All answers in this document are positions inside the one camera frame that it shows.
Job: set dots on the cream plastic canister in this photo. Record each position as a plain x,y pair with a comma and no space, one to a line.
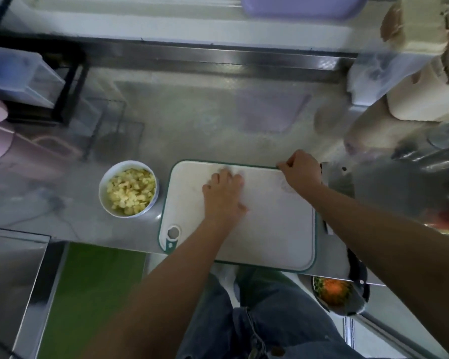
426,97

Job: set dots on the purple plastic cutting board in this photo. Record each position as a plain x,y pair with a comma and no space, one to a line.
305,5

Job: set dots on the steel bin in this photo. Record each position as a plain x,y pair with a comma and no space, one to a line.
11,288

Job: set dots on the clear plastic storage box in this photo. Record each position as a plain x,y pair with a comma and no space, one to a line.
19,74

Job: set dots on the white cutting board green rim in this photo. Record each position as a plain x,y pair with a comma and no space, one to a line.
277,235

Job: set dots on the black metal rack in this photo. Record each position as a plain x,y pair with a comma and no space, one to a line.
71,86

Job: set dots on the green mat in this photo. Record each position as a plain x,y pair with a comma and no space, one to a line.
90,299

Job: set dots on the person's right forearm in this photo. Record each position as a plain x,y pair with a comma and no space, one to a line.
393,254

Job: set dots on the pile of diced potato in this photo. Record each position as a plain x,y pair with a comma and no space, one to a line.
131,192

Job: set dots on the metal bowl with scraps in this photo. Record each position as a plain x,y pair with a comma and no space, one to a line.
335,294

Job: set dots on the person's right hand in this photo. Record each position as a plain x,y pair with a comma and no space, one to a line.
303,174

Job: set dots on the clear container cream lid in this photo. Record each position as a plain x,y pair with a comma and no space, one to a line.
393,48

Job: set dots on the person's left forearm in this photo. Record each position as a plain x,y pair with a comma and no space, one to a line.
150,303

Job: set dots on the person's left hand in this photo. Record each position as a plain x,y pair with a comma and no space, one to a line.
223,202

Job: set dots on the person's blue jeans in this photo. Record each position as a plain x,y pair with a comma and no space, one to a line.
254,317

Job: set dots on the pink kettle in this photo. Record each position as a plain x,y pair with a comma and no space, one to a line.
0,134

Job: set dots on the steel cleaver knife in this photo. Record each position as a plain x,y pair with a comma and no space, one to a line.
337,175

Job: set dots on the white bowl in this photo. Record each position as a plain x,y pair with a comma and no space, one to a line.
103,194

